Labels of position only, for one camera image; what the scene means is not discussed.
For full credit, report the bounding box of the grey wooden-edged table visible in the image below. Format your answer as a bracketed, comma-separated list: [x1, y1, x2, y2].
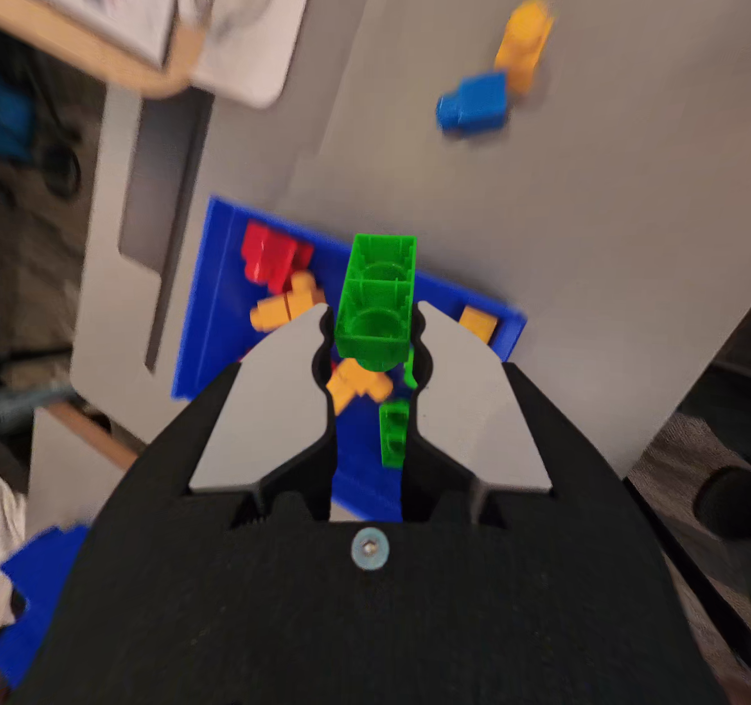
[26, 403, 142, 524]

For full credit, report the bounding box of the black chair armrest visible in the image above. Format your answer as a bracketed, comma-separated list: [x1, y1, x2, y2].
[692, 465, 751, 542]

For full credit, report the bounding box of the green two-stud toy block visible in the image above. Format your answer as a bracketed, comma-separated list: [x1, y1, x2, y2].
[333, 235, 419, 373]

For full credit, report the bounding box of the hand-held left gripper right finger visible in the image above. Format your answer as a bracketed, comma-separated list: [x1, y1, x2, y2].
[404, 300, 553, 521]

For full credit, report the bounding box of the blue plastic bin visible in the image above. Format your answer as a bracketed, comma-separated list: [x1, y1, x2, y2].
[0, 524, 92, 691]
[171, 196, 528, 523]

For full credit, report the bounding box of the grey desk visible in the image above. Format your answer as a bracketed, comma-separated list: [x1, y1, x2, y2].
[69, 0, 751, 483]

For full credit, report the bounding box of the pile of colourful toy blocks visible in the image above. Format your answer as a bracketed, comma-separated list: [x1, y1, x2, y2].
[241, 221, 499, 470]

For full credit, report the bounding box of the blue single-stud toy block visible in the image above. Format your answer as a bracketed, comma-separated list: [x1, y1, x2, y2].
[435, 72, 508, 134]

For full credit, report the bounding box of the yellow single-stud toy block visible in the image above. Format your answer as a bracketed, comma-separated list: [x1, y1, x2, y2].
[494, 0, 555, 96]

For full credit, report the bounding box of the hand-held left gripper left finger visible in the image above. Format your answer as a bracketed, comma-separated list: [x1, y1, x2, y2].
[188, 303, 338, 493]

